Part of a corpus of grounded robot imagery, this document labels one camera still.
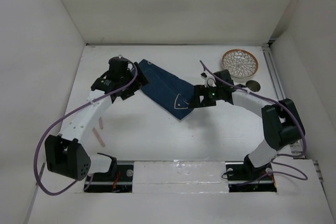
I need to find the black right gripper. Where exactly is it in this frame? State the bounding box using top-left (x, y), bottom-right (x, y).
top-left (188, 84), bottom-right (223, 108)

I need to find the dark blue cloth placemat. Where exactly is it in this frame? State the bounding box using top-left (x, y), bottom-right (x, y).
top-left (139, 59), bottom-right (194, 121)

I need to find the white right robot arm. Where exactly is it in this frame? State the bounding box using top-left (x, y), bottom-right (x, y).
top-left (188, 70), bottom-right (307, 184)

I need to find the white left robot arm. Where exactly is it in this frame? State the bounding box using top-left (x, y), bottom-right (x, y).
top-left (45, 56), bottom-right (148, 181)

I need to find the floral patterned ceramic bowl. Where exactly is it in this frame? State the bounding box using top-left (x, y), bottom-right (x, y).
top-left (222, 49), bottom-right (259, 79)

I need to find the white cup with cork base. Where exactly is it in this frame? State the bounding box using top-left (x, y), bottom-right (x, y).
top-left (245, 80), bottom-right (261, 92)

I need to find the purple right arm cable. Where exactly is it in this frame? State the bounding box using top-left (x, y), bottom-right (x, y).
top-left (199, 60), bottom-right (308, 185)

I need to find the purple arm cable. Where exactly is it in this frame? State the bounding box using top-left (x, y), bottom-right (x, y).
top-left (199, 60), bottom-right (308, 185)
top-left (35, 61), bottom-right (139, 196)

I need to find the pink handled fork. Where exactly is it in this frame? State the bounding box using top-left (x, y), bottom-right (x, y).
top-left (92, 118), bottom-right (106, 147)

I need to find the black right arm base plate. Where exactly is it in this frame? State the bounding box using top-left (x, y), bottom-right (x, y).
top-left (222, 162), bottom-right (277, 193)

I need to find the aluminium rail on right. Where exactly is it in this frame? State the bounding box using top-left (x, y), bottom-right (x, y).
top-left (261, 45), bottom-right (324, 183)

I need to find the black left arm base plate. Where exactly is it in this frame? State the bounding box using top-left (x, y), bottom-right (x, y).
top-left (83, 160), bottom-right (134, 193)

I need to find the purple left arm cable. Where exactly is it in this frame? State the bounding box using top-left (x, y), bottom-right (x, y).
top-left (35, 61), bottom-right (139, 196)

